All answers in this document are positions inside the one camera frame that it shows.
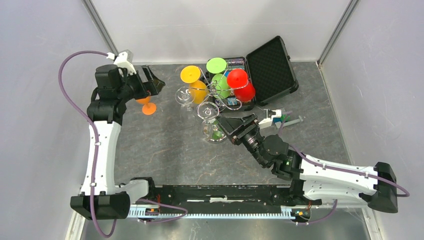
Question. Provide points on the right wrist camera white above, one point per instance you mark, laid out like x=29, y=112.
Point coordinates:
x=271, y=117

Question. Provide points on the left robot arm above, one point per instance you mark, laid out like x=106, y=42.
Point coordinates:
x=99, y=196

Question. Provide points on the green plastic wine glass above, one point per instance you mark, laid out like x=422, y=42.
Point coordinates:
x=217, y=67

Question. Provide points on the chrome wine glass rack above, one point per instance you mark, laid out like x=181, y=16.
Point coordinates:
x=231, y=103

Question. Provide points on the black open tool case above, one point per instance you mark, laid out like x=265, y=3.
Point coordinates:
x=270, y=71

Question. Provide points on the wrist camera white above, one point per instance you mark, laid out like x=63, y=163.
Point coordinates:
x=123, y=60
x=271, y=117

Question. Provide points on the toy block stack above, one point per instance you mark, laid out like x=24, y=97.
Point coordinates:
x=286, y=120

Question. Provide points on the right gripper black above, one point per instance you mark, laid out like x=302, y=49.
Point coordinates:
x=237, y=128

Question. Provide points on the clear wine glass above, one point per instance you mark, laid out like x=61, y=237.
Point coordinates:
x=185, y=97
x=208, y=111

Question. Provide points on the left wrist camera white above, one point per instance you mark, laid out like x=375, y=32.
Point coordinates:
x=123, y=60

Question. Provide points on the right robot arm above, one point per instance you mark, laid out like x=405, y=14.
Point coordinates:
x=313, y=178

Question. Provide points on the orange plastic wine glass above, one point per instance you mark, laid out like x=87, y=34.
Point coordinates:
x=148, y=107

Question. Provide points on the yellow plastic wine glass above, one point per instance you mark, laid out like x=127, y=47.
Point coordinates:
x=191, y=75

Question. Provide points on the clear wine glass front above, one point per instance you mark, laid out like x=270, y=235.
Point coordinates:
x=208, y=111

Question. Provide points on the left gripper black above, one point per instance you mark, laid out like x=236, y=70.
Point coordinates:
x=152, y=87

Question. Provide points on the red plastic wine glass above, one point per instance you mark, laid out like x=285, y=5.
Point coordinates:
x=237, y=78
x=246, y=93

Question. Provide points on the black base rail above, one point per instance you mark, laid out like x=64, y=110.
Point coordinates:
x=234, y=202

